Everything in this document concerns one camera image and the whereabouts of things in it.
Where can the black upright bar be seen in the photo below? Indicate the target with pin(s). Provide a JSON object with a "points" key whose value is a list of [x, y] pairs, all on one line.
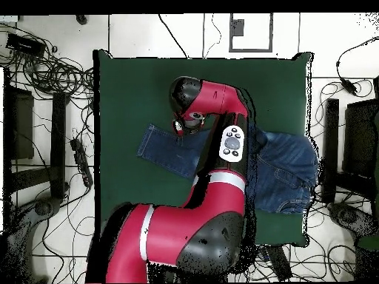
{"points": [[58, 142], [331, 148]]}

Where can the black flat box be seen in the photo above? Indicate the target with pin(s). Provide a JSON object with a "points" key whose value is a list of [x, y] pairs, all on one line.
{"points": [[20, 124], [361, 136]]}

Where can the grey square floor frame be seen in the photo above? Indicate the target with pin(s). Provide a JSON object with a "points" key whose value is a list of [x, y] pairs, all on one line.
{"points": [[251, 49]]}

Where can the long black power strip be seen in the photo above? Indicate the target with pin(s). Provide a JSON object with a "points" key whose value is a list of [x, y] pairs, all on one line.
{"points": [[278, 263]]}

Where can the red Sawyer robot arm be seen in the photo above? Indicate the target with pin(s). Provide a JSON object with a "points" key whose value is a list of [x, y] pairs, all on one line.
{"points": [[192, 224]]}

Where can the black power adapter box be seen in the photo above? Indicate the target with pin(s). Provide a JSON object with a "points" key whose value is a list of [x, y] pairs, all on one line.
{"points": [[25, 45]]}

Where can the blue denim jeans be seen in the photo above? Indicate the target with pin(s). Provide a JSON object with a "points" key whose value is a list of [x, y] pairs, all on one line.
{"points": [[281, 171]]}

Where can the dark green table cloth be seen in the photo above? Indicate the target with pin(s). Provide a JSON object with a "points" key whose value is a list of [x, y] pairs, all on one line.
{"points": [[133, 88]]}

